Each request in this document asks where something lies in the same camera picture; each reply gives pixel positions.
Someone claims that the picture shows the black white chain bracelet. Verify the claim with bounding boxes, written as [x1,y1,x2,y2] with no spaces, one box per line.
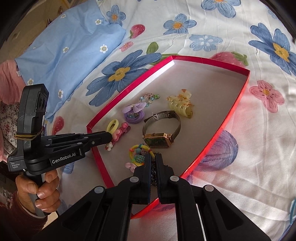
[150,152,159,187]

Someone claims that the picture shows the multicolour striped hair ring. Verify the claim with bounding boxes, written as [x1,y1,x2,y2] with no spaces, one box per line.
[128,143,156,167]

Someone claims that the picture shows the yellow hair ring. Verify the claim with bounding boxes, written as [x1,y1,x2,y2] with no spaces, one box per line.
[106,118,120,135]

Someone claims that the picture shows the purple bow hair tie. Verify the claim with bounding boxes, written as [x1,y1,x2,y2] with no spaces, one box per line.
[122,102,147,125]

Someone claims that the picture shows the beaded crystal bracelet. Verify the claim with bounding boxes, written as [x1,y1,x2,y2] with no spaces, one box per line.
[138,93,161,107]

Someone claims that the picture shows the yellow claw hair clip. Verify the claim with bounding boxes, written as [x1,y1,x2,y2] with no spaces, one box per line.
[166,89,194,118]

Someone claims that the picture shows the left forearm floral sleeve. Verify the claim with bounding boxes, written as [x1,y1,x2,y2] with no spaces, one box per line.
[1,60,47,240]

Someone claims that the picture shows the red shallow jewelry box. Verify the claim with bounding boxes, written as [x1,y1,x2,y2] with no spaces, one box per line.
[86,55,251,220]

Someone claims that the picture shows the left hand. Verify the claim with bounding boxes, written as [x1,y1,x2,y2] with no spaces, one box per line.
[16,170,61,214]

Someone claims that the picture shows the floral white bed sheet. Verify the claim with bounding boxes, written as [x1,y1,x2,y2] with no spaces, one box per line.
[48,1,295,240]

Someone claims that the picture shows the light blue pillow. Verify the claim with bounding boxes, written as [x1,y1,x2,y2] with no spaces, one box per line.
[15,1,126,121]

